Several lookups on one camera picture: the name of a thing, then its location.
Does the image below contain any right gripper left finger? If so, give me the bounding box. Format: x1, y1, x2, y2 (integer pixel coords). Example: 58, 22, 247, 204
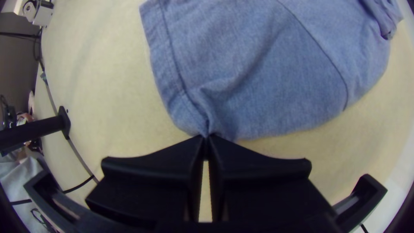
85, 134, 205, 228

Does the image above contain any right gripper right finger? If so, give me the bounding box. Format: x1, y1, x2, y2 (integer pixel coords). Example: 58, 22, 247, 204
207, 134, 334, 226

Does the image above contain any blue t-shirt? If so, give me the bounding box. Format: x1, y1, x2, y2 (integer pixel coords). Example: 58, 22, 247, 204
139, 0, 405, 142

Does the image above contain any black cable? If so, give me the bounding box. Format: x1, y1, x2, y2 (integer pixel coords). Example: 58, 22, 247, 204
9, 174, 96, 206

